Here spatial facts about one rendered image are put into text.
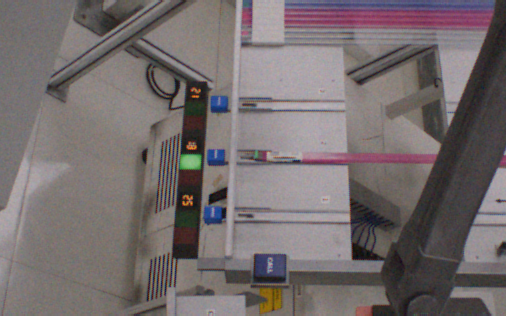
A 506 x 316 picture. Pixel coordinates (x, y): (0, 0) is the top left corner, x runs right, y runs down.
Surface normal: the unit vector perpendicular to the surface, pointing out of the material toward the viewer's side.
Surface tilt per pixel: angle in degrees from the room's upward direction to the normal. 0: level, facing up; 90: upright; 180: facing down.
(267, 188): 48
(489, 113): 64
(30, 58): 0
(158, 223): 90
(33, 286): 0
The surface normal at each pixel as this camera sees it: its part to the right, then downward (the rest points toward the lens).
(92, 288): 0.73, -0.32
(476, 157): 0.06, 0.44
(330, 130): -0.01, -0.50
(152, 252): -0.68, -0.38
